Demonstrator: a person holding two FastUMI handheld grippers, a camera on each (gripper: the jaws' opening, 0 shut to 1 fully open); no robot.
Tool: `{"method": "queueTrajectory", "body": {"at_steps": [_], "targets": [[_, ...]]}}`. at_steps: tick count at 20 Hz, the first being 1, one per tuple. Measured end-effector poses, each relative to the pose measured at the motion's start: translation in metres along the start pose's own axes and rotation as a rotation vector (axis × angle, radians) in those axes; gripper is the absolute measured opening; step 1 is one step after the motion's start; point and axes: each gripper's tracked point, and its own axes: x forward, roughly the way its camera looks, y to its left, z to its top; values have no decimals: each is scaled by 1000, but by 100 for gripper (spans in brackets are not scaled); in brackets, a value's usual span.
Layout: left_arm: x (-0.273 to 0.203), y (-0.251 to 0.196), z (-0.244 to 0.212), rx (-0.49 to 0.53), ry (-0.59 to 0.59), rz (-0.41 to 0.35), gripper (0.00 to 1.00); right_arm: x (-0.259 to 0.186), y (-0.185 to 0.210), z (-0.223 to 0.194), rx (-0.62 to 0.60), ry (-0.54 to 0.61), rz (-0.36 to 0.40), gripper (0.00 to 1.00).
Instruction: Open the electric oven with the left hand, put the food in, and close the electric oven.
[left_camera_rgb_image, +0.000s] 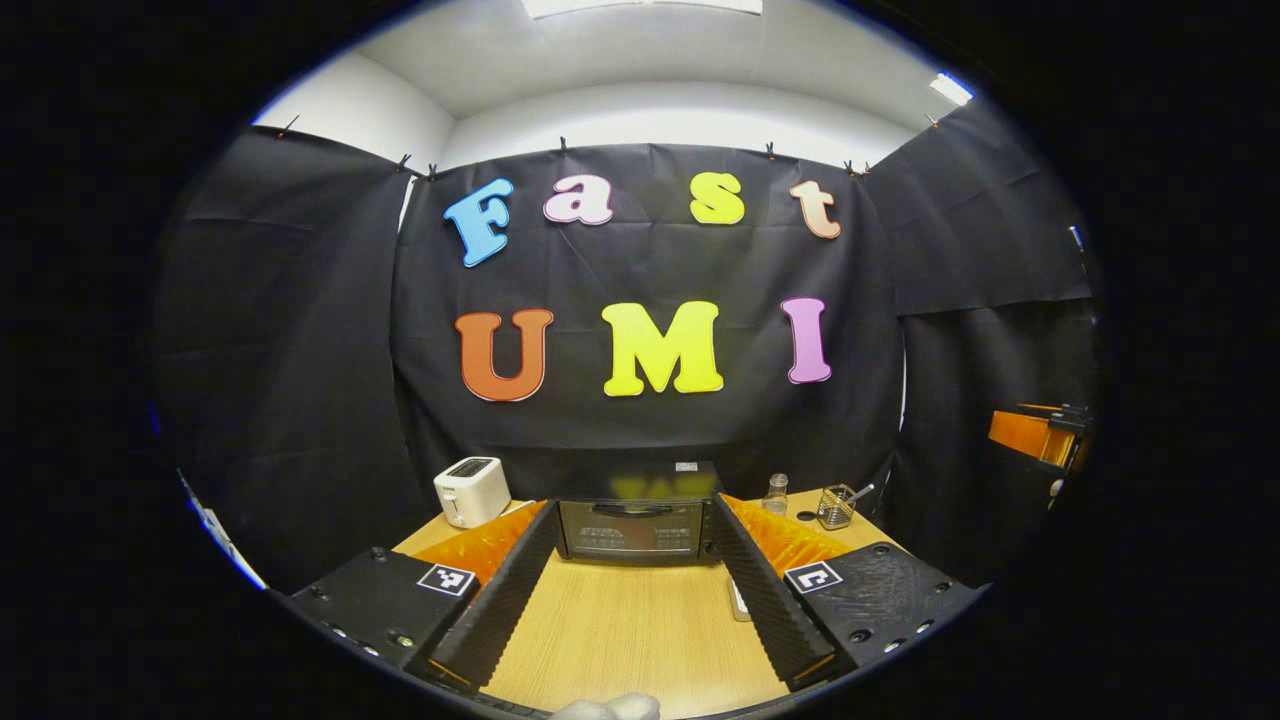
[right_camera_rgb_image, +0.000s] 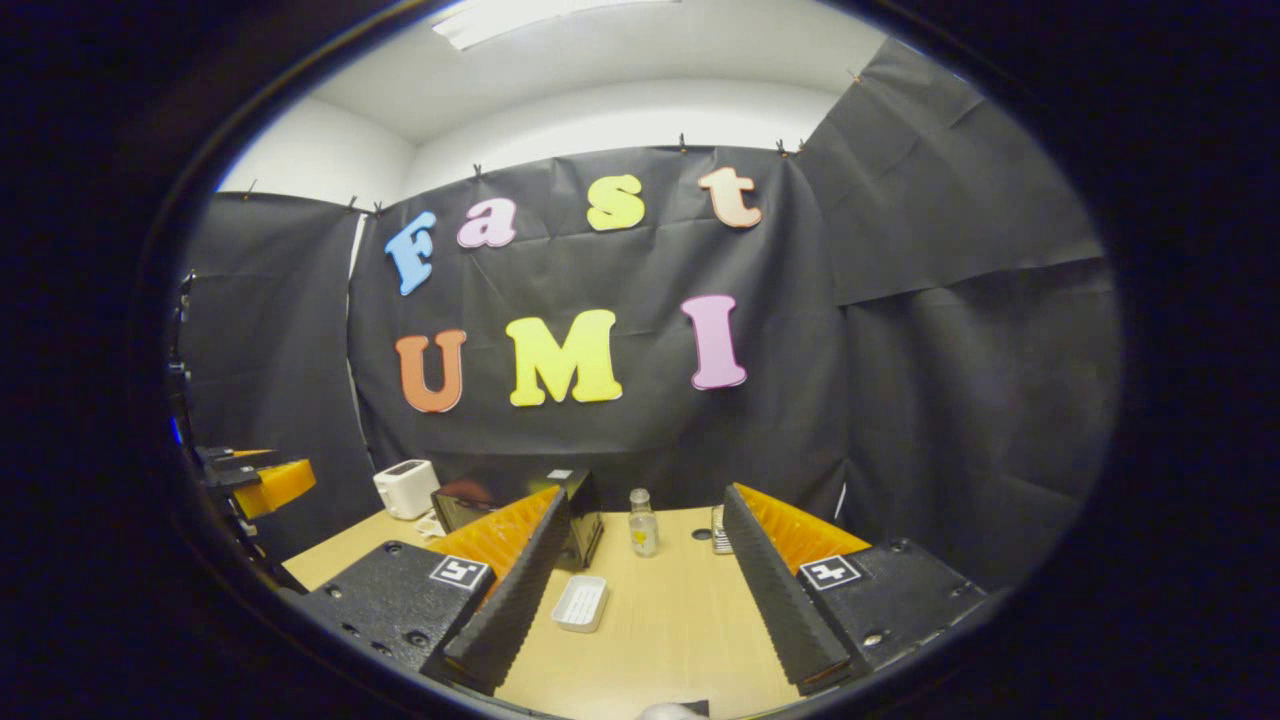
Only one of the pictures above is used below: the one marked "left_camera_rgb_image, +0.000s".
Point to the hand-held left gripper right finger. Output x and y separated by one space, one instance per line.
765 610

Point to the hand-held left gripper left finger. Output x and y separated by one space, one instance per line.
500 610

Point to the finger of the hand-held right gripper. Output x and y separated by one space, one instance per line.
1020 435

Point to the black electric oven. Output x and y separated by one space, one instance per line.
630 530

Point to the clear glass bottle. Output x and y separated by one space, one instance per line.
776 500

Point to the white toaster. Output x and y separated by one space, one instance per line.
475 495

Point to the small ceiling light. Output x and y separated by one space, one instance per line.
950 88

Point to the black backdrop cloth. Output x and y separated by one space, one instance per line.
650 260

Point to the row of black cloth clips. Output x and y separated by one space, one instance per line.
563 147

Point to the large ceiling light panel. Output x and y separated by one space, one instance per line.
640 6

